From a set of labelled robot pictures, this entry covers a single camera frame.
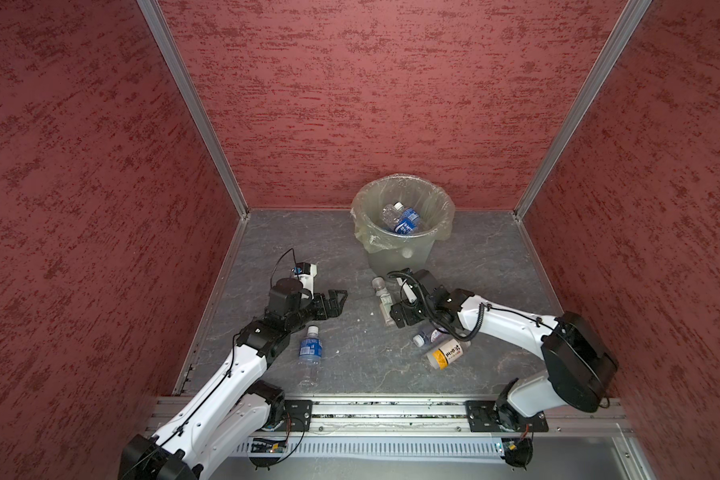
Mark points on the yellow white label bottle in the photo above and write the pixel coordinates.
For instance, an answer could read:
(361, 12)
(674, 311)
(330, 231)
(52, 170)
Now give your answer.
(446, 352)

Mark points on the clear bottle white label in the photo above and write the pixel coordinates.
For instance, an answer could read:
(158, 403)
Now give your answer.
(380, 287)

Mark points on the aluminium corner post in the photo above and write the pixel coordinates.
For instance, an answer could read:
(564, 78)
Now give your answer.
(622, 31)
(160, 31)

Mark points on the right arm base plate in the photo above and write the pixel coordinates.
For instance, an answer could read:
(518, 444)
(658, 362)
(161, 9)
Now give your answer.
(485, 417)

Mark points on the perforated cable duct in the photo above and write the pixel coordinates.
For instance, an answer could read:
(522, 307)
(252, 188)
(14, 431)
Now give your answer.
(475, 450)

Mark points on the grey mesh waste bin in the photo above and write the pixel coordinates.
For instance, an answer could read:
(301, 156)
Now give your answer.
(399, 252)

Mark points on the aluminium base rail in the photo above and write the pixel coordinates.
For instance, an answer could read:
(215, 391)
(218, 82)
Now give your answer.
(346, 415)

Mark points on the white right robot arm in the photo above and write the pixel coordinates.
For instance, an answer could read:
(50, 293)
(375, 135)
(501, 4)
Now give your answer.
(578, 367)

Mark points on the left aluminium corner post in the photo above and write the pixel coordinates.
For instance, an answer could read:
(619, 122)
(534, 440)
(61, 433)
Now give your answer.
(160, 31)

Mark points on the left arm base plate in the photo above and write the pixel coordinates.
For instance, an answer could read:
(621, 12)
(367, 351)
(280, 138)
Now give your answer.
(289, 415)

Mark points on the clear purple tinted bottle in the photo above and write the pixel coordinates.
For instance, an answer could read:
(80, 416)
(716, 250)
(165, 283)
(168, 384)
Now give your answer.
(428, 335)

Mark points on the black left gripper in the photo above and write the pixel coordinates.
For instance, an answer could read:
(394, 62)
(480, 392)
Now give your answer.
(335, 307)

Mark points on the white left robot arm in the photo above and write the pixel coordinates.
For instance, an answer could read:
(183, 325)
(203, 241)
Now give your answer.
(236, 401)

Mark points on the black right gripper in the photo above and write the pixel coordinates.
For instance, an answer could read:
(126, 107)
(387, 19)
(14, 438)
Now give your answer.
(405, 306)

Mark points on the right aluminium corner post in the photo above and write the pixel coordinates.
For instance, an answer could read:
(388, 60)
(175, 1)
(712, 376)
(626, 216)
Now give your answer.
(622, 31)

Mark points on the blue label bottle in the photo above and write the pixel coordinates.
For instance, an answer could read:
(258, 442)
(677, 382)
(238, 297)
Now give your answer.
(310, 357)
(409, 221)
(390, 215)

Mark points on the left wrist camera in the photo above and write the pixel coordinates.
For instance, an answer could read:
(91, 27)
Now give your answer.
(306, 273)

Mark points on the clear bin liner bag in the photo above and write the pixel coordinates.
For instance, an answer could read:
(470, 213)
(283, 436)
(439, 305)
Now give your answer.
(402, 207)

